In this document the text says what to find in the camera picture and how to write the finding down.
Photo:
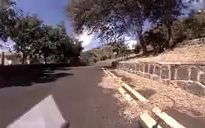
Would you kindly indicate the large tree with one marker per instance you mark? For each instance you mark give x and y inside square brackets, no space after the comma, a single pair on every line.
[123,16]

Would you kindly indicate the row of trees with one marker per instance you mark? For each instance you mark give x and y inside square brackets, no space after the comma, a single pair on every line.
[40,36]

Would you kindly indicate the bushes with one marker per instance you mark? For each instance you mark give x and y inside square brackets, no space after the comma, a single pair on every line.
[190,26]

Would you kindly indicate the pale building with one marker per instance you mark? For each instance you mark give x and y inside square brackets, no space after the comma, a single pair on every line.
[10,58]

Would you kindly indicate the grey stone retaining wall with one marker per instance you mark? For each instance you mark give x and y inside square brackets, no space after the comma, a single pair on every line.
[180,73]

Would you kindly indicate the white building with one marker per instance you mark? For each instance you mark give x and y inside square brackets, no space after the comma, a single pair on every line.
[131,44]

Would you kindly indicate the dry earth slope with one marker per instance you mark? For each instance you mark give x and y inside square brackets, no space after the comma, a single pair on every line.
[186,51]

